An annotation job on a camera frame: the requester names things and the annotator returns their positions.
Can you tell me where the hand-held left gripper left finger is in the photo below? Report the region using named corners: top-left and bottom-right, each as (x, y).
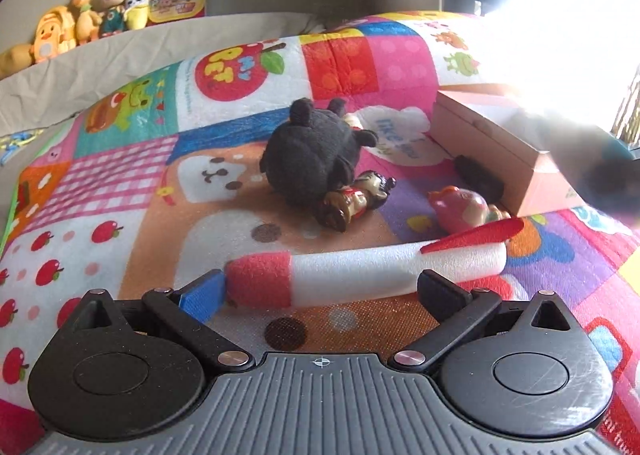
top-left (57, 269), bottom-right (256, 374)

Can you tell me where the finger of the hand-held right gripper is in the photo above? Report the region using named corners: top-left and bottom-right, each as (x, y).
top-left (506, 109), bottom-right (640, 217)

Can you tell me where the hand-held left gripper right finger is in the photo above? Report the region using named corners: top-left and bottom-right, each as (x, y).
top-left (392, 269), bottom-right (586, 374)

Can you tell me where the red white foam rocket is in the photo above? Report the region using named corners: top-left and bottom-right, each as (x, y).
top-left (224, 216), bottom-right (525, 308)

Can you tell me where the pink toy figure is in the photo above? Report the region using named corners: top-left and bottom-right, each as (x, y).
top-left (427, 185), bottom-right (512, 236)

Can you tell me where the pink cardboard box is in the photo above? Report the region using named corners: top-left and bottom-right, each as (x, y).
top-left (431, 89), bottom-right (576, 217)

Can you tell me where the brown doll figurine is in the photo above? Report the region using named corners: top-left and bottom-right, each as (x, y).
top-left (314, 170), bottom-right (397, 233)

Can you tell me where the black plush toy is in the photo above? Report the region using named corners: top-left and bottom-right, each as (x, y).
top-left (260, 98), bottom-right (379, 208)

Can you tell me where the colourful printed play mat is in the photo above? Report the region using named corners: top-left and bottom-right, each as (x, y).
top-left (0, 10), bottom-right (640, 455)

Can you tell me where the banana plush toy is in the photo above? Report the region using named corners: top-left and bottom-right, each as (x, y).
top-left (124, 0), bottom-right (151, 31)

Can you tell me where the long yellow plush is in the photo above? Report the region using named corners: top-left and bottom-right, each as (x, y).
top-left (0, 44), bottom-right (38, 80)

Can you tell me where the orange plush animal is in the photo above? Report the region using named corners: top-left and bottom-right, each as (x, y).
top-left (70, 0), bottom-right (103, 45)

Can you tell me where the yellow duck backpack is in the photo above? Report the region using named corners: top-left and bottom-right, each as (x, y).
top-left (30, 5), bottom-right (78, 65)

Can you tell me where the baby doll plush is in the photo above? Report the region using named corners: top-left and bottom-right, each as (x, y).
top-left (97, 0), bottom-right (133, 38)

